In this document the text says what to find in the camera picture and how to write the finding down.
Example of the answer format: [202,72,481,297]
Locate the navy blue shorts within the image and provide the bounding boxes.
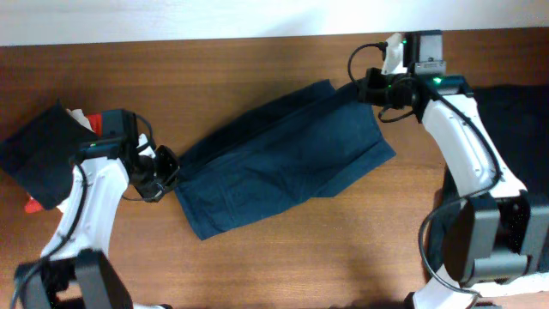
[175,80,395,240]

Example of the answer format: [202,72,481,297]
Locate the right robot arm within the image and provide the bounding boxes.
[356,30,548,308]

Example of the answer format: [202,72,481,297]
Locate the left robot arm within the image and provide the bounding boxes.
[9,109,179,309]

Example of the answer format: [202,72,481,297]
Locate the folded black garment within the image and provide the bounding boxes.
[1,104,98,210]

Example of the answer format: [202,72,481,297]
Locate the dark garment pile right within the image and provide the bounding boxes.
[425,86,548,276]

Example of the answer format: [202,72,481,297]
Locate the folded red garment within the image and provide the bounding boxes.
[24,113,102,214]

